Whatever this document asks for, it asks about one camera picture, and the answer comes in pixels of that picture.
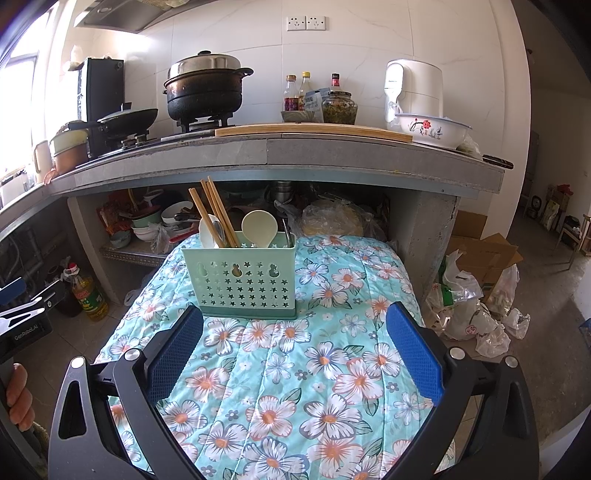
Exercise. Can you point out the small clear plastic bag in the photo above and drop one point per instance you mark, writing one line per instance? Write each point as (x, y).
(517, 321)

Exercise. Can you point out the wooden stool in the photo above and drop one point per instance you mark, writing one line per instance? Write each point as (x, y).
(577, 235)

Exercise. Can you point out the large clear bag of food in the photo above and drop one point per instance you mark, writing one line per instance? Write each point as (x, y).
(332, 217)

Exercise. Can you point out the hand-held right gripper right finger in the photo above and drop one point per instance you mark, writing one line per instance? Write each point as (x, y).
(413, 350)

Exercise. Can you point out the cream jug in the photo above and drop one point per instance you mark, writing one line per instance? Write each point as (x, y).
(41, 159)

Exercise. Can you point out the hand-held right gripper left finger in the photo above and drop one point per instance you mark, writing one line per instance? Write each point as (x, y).
(173, 355)

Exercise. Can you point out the grey drain pipes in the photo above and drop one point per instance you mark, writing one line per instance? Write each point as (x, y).
(23, 249)

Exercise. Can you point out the floral turquoise blanket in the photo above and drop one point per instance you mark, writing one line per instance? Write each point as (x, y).
(300, 369)

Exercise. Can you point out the black frying pan with lid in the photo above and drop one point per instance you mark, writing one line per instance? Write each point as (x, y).
(127, 117)

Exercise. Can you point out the bundle of wooden chopsticks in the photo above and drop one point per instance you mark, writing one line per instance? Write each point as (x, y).
(217, 207)

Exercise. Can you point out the red snack packets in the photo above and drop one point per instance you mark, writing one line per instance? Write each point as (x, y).
(111, 214)

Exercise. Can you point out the crumpled white plastic bag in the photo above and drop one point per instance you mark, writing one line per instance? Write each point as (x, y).
(134, 295)

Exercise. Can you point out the grey concrete kitchen counter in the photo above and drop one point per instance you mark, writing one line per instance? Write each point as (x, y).
(323, 157)

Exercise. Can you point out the yellow cap vinegar bottle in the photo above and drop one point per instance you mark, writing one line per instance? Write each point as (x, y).
(304, 90)

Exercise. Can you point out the dark brown jar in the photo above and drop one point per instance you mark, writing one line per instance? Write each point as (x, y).
(64, 295)

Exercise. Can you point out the steel range hood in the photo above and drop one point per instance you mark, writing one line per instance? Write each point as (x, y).
(124, 14)

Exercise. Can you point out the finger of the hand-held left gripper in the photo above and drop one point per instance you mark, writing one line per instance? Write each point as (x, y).
(11, 290)
(39, 300)

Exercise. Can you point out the large green bowl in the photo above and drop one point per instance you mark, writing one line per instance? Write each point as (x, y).
(145, 220)

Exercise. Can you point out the gas stove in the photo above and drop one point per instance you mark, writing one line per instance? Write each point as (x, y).
(184, 131)

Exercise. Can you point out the small green bowl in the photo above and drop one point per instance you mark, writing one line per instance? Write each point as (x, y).
(121, 237)

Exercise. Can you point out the cooking oil bottle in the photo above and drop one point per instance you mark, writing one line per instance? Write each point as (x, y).
(87, 295)

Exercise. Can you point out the white air fryer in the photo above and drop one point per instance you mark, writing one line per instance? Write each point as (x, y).
(413, 90)

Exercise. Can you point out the wooden cutting board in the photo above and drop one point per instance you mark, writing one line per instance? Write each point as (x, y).
(314, 131)

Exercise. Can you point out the white bowl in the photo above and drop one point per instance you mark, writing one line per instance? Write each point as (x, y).
(173, 213)

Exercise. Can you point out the brown cardboard box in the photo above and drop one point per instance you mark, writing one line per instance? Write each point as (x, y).
(485, 258)

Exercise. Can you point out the black box appliance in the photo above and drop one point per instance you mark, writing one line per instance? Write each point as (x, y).
(101, 87)

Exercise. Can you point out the white ceramic spoon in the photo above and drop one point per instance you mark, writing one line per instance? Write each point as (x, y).
(207, 233)

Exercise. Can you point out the black steamer pot steel lid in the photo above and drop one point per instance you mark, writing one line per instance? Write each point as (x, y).
(205, 90)

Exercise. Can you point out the orange pot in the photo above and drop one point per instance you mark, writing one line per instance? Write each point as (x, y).
(69, 160)

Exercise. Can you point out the clear knotted plastic bag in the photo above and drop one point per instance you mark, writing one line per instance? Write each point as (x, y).
(159, 240)

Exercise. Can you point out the person's left hand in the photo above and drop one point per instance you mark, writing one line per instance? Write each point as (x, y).
(18, 392)

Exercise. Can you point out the white wall socket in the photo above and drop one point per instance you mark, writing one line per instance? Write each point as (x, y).
(295, 23)
(315, 23)

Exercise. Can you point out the cream plastic rice spoon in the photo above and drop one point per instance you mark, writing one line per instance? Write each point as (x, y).
(259, 228)

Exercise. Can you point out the bright window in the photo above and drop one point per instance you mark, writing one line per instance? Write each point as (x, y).
(14, 115)

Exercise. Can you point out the blue white packet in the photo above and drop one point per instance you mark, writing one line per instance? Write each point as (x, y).
(314, 99)

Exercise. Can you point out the green star-cutout utensil holder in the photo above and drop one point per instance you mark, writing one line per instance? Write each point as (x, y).
(238, 281)

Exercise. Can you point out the pile of small boxes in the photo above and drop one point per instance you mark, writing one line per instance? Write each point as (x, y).
(551, 203)

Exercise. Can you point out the glass jar of pickles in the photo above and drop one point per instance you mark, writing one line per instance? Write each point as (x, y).
(340, 108)

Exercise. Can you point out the stacked steel pots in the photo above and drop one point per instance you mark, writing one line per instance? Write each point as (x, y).
(281, 191)

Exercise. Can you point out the tall clear plastic bag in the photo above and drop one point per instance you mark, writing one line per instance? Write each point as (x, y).
(503, 286)

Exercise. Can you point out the flower print enamel basin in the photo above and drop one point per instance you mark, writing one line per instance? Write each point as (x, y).
(434, 129)

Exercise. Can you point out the clear plastic bag red mark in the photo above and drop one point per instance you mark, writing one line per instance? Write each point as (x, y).
(466, 323)

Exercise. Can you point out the red label sauce bottle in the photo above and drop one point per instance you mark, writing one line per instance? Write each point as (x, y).
(290, 94)

